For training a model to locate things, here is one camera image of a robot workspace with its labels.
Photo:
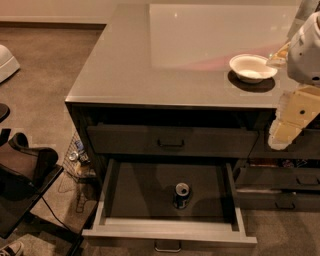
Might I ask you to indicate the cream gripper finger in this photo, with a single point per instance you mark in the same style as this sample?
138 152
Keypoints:
278 59
295 111

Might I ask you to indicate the dark blue pepsi can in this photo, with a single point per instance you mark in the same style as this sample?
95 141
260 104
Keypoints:
182 193

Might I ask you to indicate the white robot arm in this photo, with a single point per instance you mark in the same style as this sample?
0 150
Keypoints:
300 55

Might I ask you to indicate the grey right top drawer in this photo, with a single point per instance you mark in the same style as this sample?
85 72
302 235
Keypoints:
305 146

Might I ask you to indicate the grey right middle drawer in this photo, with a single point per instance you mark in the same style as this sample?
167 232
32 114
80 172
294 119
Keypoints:
277 178

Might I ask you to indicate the grey counter cabinet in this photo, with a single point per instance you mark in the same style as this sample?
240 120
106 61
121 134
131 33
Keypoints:
168 65

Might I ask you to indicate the grey right bottom drawer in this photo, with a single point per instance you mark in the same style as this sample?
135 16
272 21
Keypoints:
289 201

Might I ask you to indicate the closed grey top drawer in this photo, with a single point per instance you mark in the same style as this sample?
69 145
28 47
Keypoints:
171 141

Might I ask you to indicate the open grey middle drawer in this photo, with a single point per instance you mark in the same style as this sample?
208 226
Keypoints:
136 208

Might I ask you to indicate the white paper bowl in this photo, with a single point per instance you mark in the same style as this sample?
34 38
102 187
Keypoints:
251 68

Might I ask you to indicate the white rounded floor object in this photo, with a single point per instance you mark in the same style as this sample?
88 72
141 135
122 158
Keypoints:
8 63

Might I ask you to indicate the black office chair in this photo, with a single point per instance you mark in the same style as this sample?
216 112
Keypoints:
25 175

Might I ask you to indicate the grey sneaker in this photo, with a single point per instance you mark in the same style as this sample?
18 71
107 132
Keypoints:
12 249

